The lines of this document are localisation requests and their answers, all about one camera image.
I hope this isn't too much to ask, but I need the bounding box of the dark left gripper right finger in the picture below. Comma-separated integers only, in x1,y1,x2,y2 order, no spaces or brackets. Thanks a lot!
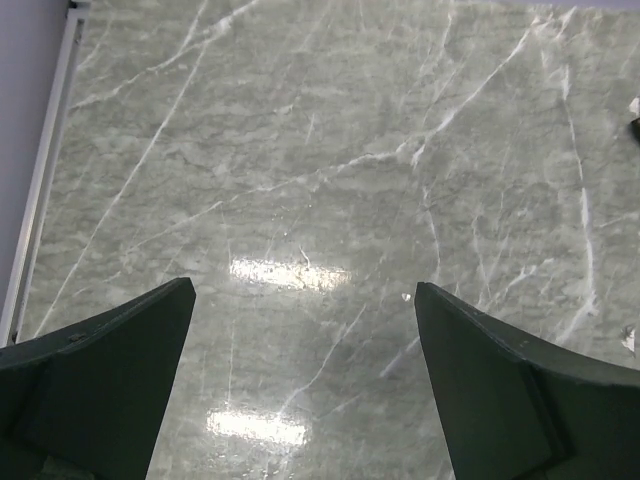
415,282,639,479

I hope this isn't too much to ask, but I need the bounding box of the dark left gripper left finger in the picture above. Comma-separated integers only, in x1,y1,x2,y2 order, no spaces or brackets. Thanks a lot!
1,277,196,479

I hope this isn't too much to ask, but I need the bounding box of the white aluminium table rail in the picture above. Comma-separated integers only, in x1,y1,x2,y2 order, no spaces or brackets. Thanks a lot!
1,1,91,346

